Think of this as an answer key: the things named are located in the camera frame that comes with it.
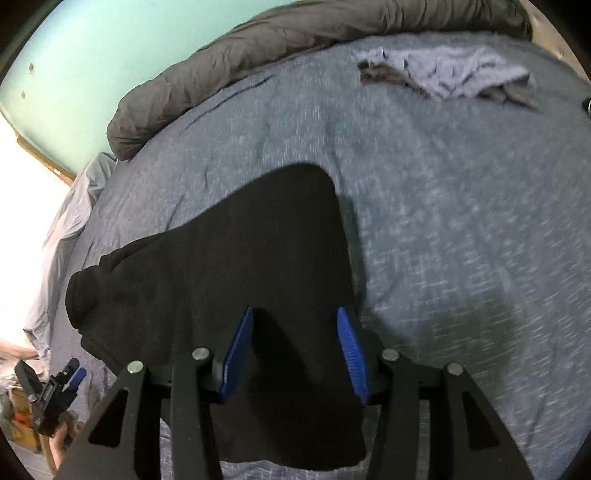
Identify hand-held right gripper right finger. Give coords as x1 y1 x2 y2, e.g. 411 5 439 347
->
336 307 534 480

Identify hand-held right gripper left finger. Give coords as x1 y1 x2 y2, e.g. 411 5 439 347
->
60 305 256 480

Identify black pants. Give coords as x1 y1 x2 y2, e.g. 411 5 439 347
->
65 162 370 472

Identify person's left forearm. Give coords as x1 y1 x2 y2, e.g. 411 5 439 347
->
46 450 70 476

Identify person's left hand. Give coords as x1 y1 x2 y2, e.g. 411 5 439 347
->
48 410 80 455

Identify cardboard box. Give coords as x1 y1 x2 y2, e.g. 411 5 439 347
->
9 388 43 455

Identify light grey bedsheet bundle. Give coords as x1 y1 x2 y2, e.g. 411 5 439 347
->
23 152 118 365

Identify grey rolled duvet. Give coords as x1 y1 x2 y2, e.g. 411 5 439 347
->
106 0 534 161

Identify blue checked boxer shorts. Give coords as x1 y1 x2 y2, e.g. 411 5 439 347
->
351 46 532 101

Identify cream tufted headboard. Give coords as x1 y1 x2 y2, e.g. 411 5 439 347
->
524 0 583 79

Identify wooden window frame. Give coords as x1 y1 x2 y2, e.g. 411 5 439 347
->
16 136 77 185

